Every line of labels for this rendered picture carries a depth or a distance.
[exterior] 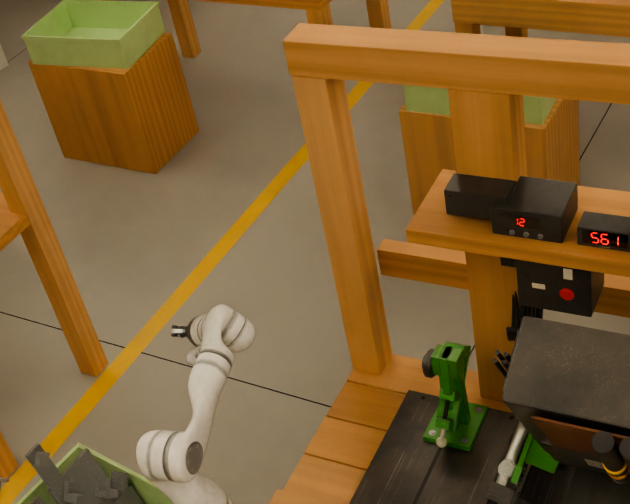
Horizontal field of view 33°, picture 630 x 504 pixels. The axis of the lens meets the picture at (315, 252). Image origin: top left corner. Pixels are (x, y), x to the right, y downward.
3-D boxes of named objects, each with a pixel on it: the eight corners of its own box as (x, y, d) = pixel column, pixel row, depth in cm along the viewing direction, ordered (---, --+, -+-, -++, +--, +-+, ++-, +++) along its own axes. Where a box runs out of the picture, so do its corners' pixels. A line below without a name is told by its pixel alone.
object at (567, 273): (591, 319, 237) (590, 268, 228) (517, 306, 244) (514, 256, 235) (604, 284, 245) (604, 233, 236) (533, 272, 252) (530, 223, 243)
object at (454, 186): (509, 223, 235) (507, 198, 230) (445, 214, 241) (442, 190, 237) (518, 205, 239) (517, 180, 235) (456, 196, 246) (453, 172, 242)
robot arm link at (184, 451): (228, 349, 203) (190, 347, 207) (177, 464, 186) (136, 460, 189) (244, 379, 209) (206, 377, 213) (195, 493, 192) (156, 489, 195)
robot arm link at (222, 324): (223, 294, 213) (198, 346, 204) (258, 317, 215) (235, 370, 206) (206, 308, 218) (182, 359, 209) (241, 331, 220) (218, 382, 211)
